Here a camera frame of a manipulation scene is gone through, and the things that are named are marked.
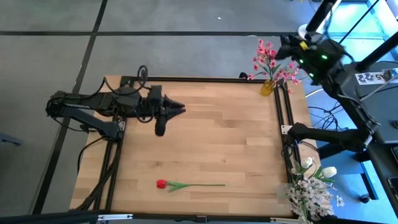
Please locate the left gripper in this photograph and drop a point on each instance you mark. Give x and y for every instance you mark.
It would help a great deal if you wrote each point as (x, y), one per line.
(158, 109)

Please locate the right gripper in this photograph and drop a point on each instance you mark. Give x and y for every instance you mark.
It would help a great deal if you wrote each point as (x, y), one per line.
(290, 48)

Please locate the pink artificial flower bunch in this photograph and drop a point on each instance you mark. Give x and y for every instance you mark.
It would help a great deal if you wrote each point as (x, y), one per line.
(263, 51)
(284, 74)

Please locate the white tulip with green stem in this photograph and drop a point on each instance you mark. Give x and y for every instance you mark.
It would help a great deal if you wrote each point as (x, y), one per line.
(329, 171)
(308, 161)

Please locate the white artificial flower bunch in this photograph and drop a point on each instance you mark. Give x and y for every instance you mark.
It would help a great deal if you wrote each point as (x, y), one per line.
(308, 193)

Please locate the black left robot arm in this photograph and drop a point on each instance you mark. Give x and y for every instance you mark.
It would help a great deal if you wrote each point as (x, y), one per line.
(93, 101)

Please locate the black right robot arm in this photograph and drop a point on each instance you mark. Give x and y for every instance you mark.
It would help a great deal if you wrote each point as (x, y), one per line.
(335, 137)

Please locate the yellow glass vase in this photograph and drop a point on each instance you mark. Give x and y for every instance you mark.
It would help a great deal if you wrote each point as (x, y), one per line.
(266, 88)

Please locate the small black clamp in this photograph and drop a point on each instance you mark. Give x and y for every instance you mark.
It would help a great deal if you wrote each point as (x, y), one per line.
(244, 75)

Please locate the red tulip with green stem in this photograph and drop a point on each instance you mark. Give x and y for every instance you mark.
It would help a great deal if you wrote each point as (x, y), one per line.
(160, 183)

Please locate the white paper label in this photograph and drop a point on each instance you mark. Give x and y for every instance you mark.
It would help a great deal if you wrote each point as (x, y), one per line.
(373, 77)

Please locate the silver mounting plate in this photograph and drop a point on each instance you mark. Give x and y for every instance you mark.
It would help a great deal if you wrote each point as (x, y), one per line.
(115, 216)

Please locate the dark grey floor object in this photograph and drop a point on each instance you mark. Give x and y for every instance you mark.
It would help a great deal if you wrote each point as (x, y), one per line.
(11, 139)

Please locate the black caster wheel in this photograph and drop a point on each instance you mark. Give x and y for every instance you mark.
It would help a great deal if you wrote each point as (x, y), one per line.
(364, 198)

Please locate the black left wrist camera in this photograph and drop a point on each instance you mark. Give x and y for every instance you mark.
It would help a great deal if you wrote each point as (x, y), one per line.
(155, 91)

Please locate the black aluminium frame rail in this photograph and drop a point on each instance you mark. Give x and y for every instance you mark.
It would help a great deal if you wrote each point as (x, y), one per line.
(113, 177)
(102, 177)
(202, 79)
(168, 217)
(278, 109)
(288, 109)

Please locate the silver corner bracket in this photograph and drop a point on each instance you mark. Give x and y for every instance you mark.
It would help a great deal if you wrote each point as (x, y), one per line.
(286, 129)

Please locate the black rig post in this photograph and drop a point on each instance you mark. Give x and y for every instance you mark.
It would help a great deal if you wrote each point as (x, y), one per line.
(377, 54)

